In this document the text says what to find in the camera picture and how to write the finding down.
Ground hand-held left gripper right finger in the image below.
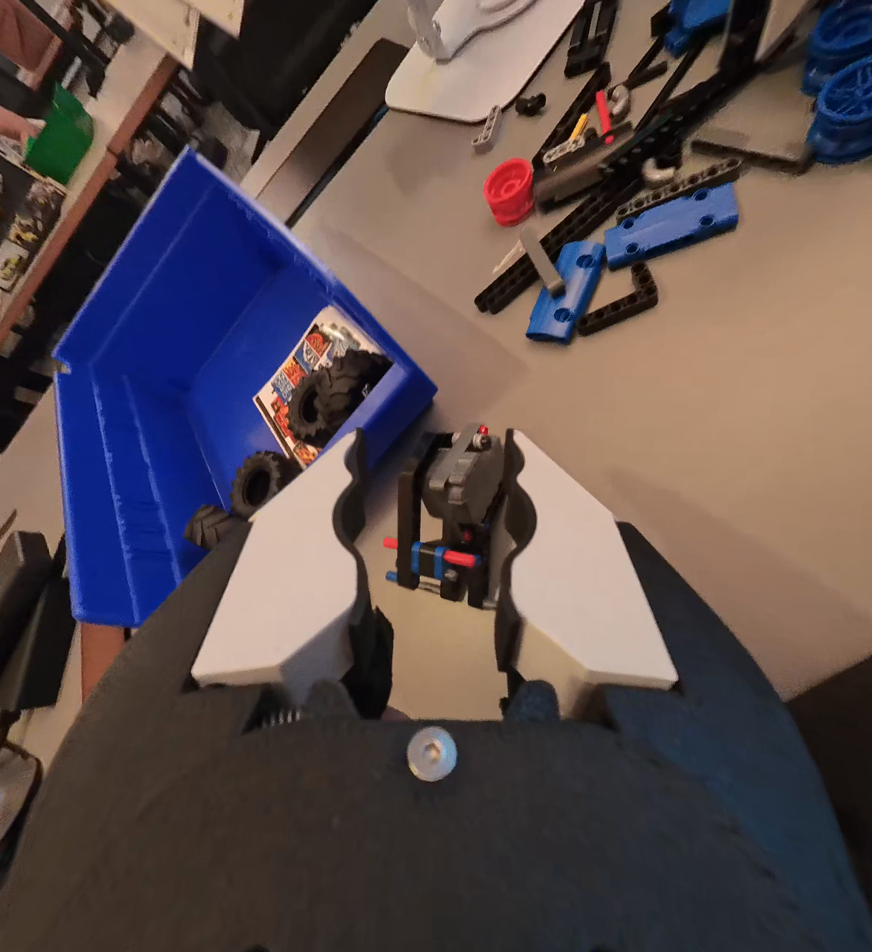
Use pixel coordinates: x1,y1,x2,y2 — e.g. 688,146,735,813
494,427,681,721

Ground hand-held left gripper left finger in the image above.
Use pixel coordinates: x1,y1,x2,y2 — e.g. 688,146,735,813
190,427,396,721

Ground grey toy motor assembly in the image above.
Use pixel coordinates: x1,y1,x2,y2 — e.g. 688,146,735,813
382,421,516,612

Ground grey work desk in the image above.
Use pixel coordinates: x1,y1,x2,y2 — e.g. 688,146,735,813
0,389,92,952

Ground black toy tyre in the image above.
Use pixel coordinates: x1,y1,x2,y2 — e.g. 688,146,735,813
183,503,248,554
230,450,300,519
286,348,394,449

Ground blue plastic bin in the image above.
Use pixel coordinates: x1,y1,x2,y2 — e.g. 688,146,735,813
51,145,440,631

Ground black rubber tires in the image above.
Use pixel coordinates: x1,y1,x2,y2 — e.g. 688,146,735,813
252,303,397,473

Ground black flat case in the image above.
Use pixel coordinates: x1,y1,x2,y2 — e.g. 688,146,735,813
0,530,81,713

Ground black L-shaped toy beam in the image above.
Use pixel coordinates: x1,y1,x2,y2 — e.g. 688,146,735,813
576,260,661,337

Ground blue curved toy panel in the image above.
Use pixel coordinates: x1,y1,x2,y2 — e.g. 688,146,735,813
523,238,608,346

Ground grey toy beam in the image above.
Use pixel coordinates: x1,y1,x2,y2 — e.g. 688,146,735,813
518,225,568,294

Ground pile of black toy beams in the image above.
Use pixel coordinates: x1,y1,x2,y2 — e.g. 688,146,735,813
471,0,817,315

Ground blue flat toy panel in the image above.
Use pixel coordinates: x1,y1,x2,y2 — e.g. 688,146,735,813
601,180,742,272

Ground red toy wheel rim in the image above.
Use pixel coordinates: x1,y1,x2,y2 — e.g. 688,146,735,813
481,156,537,228

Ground black toy block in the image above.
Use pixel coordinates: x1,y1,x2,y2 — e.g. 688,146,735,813
531,151,609,211

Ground small dark carton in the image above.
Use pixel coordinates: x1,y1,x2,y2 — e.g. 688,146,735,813
0,125,70,300

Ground grey toy connector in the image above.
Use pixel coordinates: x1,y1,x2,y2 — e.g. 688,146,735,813
470,103,505,155

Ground green plastic bin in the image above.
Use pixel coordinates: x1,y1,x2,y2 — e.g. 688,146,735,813
21,84,96,187

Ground white stand base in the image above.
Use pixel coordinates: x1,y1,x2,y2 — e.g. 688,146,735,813
384,0,587,125

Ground blue toy wheel rim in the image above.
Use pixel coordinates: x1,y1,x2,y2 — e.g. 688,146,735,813
799,0,872,99
806,49,872,166

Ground blue toy fender piece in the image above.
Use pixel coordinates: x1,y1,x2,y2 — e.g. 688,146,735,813
661,0,732,58

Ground black toy frame piece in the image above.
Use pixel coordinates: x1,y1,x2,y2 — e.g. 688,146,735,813
562,0,620,80

